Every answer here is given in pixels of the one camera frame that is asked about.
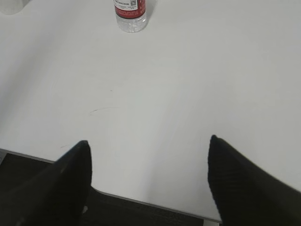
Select clear plastic water bottle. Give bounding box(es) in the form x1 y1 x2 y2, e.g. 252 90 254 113
114 0 147 33

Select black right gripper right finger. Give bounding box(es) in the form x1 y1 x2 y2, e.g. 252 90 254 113
207 135 301 226

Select white paper cup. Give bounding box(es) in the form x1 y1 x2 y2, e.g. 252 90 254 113
0 0 30 15

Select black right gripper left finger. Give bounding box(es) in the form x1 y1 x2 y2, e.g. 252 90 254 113
0 140 92 226

